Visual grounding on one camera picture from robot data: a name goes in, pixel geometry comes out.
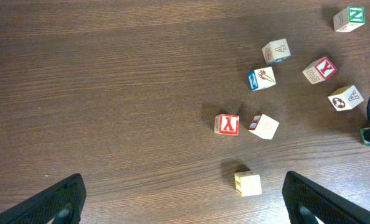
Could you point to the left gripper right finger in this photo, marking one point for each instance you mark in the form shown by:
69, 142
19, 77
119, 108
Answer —
309, 202

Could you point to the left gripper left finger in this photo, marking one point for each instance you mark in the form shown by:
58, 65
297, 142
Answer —
61, 203

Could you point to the wooden block green A side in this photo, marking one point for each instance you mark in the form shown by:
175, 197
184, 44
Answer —
345, 98

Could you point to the wooden block yellow side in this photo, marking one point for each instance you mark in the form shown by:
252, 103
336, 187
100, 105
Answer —
247, 183

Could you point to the red y block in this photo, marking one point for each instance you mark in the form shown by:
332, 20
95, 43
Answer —
226, 124
319, 70

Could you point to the green N wooden block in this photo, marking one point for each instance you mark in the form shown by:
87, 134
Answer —
349, 19

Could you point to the wooden block ice cream picture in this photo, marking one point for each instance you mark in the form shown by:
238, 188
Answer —
261, 78

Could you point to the blue-sided wooden block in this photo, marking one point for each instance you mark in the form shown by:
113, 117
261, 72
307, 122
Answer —
276, 51

